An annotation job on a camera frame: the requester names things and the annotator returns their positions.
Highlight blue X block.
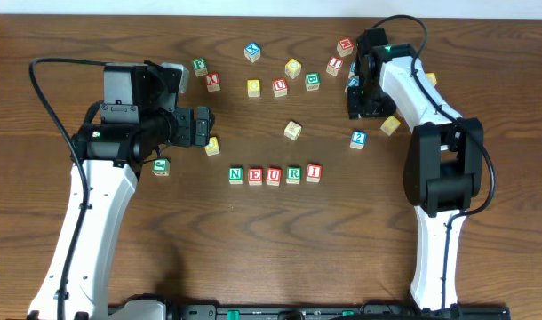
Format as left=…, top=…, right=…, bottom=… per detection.
left=244, top=42, right=261, bottom=63

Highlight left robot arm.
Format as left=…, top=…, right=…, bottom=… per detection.
left=27, top=102, right=215, bottom=319

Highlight yellow block upper centre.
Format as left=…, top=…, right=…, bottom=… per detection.
left=284, top=58, right=302, bottom=79

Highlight blue 2 block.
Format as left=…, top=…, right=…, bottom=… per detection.
left=350, top=131, right=367, bottom=149

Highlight green J block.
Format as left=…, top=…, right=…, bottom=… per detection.
left=152, top=158, right=170, bottom=176

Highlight red i block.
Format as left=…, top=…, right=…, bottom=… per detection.
left=326, top=56, right=343, bottom=76
left=306, top=164, right=323, bottom=183

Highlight red u block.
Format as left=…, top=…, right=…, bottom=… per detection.
left=272, top=78, right=288, bottom=98
left=266, top=167, right=282, bottom=186

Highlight green N block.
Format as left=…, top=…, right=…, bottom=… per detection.
left=228, top=167, right=243, bottom=184

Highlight yellow block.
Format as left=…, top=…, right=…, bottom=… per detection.
left=204, top=137, right=220, bottom=156
left=247, top=79, right=261, bottom=98
left=426, top=73, right=437, bottom=86
left=380, top=116, right=401, bottom=136
left=284, top=58, right=302, bottom=79

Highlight yellow block lower left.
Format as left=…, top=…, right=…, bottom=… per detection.
left=204, top=137, right=220, bottom=156

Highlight yellow block far right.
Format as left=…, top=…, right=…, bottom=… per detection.
left=426, top=73, right=437, bottom=86

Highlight yellow block lower right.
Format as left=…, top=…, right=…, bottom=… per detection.
left=380, top=116, right=401, bottom=136

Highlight red E block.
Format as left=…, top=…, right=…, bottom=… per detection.
left=248, top=168, right=263, bottom=186

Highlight blue T block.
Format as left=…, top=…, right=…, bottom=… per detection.
left=345, top=76, right=359, bottom=92

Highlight green F block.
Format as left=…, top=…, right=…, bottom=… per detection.
left=192, top=58, right=208, bottom=77

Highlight white K block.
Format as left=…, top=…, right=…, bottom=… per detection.
left=283, top=121, right=302, bottom=140

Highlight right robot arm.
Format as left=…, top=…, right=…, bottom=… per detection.
left=347, top=44, right=483, bottom=312

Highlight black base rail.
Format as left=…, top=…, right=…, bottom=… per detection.
left=108, top=303, right=512, bottom=320

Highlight green R block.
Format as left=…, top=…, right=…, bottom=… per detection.
left=286, top=166, right=301, bottom=184

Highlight yellow block centre left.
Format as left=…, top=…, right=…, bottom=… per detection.
left=247, top=79, right=261, bottom=98

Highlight green B block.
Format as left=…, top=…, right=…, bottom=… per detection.
left=305, top=72, right=321, bottom=91

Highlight red H block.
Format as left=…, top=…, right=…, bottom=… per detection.
left=337, top=37, right=355, bottom=58

